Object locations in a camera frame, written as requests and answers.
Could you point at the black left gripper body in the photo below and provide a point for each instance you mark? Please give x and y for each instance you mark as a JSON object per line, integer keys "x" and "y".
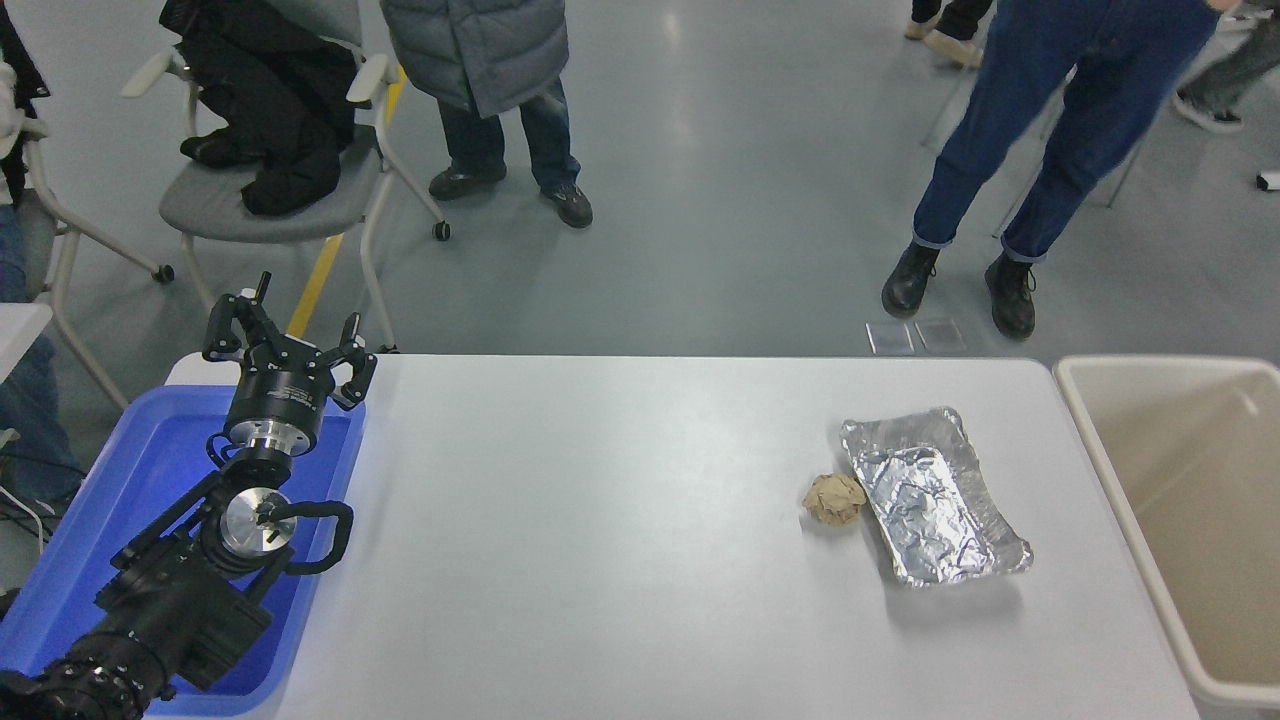
{"x": 285, "y": 390}

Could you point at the blue plastic tray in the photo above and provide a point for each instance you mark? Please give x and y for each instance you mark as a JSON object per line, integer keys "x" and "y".
{"x": 110, "y": 500}

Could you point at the black clothing pile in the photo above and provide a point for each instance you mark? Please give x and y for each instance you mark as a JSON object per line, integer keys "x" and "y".
{"x": 270, "y": 100}

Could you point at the small white table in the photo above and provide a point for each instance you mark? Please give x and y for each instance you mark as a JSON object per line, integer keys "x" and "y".
{"x": 20, "y": 330}

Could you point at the person in dark shoes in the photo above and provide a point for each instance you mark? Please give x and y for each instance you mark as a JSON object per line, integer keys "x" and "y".
{"x": 480, "y": 50}

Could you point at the crumpled tan paper ball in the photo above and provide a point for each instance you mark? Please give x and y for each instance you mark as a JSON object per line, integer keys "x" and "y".
{"x": 835, "y": 500}

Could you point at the clear floor plate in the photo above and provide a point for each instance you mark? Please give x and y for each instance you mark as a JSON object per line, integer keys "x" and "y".
{"x": 940, "y": 335}
{"x": 890, "y": 338}

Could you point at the silver foil tray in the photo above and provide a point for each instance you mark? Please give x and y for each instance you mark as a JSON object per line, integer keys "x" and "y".
{"x": 935, "y": 500}

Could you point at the person in tan shoes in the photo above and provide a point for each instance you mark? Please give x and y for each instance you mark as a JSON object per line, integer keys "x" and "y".
{"x": 950, "y": 30}

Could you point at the person in blue jeans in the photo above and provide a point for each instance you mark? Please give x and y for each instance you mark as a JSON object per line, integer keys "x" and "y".
{"x": 1050, "y": 100}

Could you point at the large pale bin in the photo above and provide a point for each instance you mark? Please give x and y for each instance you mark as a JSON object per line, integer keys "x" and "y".
{"x": 1200, "y": 500}

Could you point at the person in striped sneakers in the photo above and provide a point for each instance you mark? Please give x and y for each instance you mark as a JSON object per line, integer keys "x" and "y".
{"x": 1215, "y": 95}

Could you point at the small white floor object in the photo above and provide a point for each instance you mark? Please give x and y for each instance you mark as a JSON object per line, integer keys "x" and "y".
{"x": 1268, "y": 179}

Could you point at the grey seat white frame chair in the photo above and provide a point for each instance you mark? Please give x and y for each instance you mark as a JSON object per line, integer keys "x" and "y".
{"x": 210, "y": 205}

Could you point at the white frame wheeled chair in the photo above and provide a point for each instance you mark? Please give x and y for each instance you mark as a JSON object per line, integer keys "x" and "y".
{"x": 65, "y": 240}

